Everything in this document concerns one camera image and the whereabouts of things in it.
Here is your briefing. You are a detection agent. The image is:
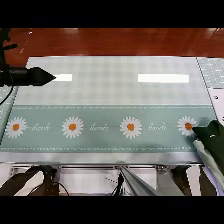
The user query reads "black cable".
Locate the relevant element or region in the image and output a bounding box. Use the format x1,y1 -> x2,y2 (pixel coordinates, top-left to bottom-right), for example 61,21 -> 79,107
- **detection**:
111,172 -> 126,197
0,85 -> 15,106

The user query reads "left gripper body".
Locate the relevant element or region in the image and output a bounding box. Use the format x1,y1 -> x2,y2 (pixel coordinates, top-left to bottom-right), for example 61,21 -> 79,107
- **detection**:
0,67 -> 34,88

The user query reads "silver frame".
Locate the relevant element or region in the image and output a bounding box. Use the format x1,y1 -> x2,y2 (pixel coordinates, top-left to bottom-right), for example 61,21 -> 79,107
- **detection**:
0,161 -> 205,197

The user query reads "pale green garment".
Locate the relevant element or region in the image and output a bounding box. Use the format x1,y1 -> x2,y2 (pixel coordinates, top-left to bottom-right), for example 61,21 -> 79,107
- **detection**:
194,139 -> 224,195

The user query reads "dark green garment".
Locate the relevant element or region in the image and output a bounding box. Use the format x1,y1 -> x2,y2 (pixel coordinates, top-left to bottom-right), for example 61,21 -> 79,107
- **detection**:
192,119 -> 224,150

